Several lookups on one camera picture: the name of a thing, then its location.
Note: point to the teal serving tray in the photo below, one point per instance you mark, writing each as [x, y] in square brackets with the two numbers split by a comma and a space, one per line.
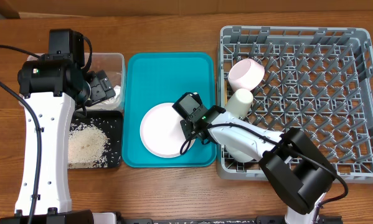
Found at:
[155, 78]

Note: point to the white napkin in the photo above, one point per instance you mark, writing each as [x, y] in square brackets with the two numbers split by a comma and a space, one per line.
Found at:
[113, 101]

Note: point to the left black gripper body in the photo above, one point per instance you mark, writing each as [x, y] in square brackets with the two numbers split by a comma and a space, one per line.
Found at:
[101, 89]

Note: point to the grey dishwasher rack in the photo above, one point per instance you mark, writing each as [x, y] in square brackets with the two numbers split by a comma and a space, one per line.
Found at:
[318, 79]

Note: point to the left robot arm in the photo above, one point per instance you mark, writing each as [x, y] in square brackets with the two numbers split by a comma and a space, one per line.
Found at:
[44, 196]

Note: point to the grey metal bowl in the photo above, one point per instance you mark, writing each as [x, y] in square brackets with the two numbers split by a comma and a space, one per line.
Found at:
[239, 156]

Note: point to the white cup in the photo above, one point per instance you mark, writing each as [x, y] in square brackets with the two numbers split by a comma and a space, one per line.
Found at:
[240, 103]

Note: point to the white round plate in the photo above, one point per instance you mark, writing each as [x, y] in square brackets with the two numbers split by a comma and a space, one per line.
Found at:
[161, 132]

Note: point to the white rice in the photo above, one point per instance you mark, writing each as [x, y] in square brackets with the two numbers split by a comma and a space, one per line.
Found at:
[86, 144]

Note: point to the pink bowl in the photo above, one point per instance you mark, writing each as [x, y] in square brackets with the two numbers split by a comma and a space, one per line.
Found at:
[246, 74]

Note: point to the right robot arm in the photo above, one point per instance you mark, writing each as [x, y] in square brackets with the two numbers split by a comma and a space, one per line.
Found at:
[296, 169]

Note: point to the black plastic tray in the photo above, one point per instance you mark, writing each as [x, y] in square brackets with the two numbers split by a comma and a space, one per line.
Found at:
[114, 124]

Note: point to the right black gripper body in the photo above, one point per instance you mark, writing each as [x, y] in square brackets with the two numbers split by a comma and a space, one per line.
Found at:
[185, 127]

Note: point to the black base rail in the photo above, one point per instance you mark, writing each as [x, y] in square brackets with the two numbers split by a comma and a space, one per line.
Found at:
[189, 221]

